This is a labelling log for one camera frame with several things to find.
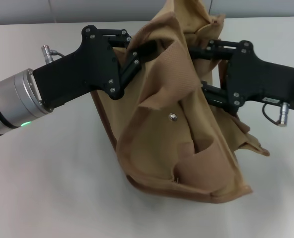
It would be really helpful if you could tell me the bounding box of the left gripper cable with plug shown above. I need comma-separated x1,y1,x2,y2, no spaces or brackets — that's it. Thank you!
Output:
40,45,66,60

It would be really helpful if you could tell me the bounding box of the right gripper cable with plug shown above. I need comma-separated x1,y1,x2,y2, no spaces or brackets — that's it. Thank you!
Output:
262,101,291,127

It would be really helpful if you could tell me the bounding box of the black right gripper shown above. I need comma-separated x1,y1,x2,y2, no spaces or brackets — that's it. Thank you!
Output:
189,39,294,113

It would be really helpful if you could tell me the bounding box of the gripper cable with plug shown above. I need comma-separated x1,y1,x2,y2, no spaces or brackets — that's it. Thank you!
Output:
40,45,66,60
262,101,291,127

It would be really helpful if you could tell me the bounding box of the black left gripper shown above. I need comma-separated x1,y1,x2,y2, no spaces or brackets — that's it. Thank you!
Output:
32,24,164,110

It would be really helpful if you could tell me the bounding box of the khaki canvas food bag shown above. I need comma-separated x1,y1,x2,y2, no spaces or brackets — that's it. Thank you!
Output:
90,0,271,204

